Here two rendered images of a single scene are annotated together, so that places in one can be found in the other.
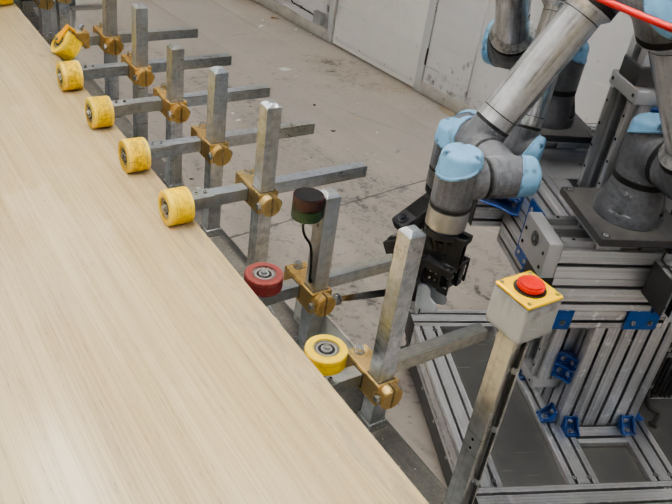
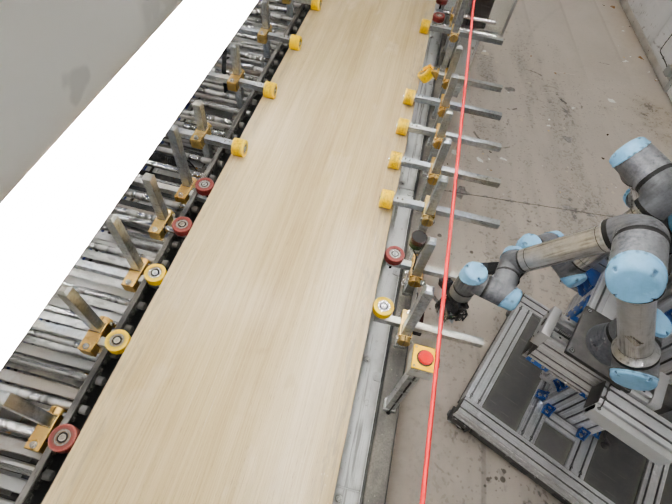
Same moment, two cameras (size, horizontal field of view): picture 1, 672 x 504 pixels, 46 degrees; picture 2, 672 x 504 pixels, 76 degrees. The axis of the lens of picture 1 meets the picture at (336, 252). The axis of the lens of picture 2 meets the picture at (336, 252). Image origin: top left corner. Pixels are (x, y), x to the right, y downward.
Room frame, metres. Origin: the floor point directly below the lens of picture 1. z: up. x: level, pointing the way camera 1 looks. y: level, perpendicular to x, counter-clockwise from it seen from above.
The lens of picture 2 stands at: (0.39, -0.38, 2.35)
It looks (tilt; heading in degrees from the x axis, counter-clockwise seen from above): 56 degrees down; 43
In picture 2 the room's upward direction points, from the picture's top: 9 degrees clockwise
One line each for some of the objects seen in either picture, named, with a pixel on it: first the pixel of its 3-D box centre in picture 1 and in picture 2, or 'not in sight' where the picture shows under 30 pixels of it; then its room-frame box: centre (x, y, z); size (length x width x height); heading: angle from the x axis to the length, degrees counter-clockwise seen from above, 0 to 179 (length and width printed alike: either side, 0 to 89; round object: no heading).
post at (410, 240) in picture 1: (389, 337); (412, 320); (1.13, -0.12, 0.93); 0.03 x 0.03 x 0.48; 38
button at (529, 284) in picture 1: (530, 286); (425, 357); (0.93, -0.28, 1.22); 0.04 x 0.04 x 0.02
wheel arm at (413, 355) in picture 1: (402, 360); (427, 329); (1.22, -0.17, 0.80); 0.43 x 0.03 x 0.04; 128
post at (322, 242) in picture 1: (315, 289); (416, 273); (1.33, 0.03, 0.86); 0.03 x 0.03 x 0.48; 38
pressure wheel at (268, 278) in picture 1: (262, 293); (392, 260); (1.30, 0.14, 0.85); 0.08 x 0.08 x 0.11
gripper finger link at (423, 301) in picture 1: (424, 302); not in sight; (1.21, -0.18, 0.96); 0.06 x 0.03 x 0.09; 57
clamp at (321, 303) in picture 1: (308, 289); (415, 270); (1.35, 0.05, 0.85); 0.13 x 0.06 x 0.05; 38
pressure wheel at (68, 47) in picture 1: (66, 45); (425, 74); (2.28, 0.91, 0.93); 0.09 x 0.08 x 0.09; 128
